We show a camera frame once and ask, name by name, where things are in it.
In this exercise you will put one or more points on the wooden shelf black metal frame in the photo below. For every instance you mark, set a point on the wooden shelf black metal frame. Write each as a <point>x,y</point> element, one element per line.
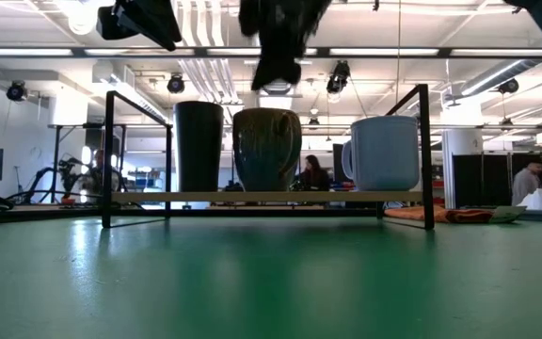
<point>252,197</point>

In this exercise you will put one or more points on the white building column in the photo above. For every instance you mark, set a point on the white building column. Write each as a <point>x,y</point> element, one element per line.
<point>461,155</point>

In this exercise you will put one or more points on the black background rig frame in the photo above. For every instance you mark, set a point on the black background rig frame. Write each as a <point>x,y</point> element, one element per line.
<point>56,160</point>

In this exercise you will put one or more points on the black ceiling spotlight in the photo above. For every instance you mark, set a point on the black ceiling spotlight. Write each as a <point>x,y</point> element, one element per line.
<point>508,86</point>
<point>176,84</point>
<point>16,91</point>
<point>338,77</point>

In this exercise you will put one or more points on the black tall tumbler cup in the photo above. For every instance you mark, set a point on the black tall tumbler cup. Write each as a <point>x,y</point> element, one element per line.
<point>199,146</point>

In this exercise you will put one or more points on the silver ventilation duct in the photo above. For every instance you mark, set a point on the silver ventilation duct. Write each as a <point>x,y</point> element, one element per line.
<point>497,75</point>

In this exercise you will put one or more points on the person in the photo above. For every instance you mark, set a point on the person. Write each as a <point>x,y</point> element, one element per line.
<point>97,174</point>
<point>526,183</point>
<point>314,174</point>

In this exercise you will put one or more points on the black room partition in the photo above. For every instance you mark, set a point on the black room partition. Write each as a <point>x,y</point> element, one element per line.
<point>483,179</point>

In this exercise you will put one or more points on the black background robot arm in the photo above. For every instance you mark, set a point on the black background robot arm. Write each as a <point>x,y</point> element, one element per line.
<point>66,174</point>

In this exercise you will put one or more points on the brown ceramic mug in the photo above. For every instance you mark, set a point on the brown ceramic mug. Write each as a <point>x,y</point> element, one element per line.
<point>264,150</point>

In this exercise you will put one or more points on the orange cloth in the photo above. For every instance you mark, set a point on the orange cloth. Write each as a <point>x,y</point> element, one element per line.
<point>440,214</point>

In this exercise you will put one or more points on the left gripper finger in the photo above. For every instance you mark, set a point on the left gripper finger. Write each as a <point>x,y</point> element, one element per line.
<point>158,23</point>

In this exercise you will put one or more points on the black aluminium table frame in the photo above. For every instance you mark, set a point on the black aluminium table frame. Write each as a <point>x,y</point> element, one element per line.
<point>205,213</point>

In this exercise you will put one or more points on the light blue mug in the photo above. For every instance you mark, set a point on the light blue mug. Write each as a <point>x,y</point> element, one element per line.
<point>384,155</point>

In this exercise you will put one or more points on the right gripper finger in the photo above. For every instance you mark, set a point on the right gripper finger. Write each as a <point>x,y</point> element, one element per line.
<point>289,74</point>
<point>265,75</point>

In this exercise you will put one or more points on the green table mat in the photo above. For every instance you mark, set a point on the green table mat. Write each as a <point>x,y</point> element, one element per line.
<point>271,282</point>

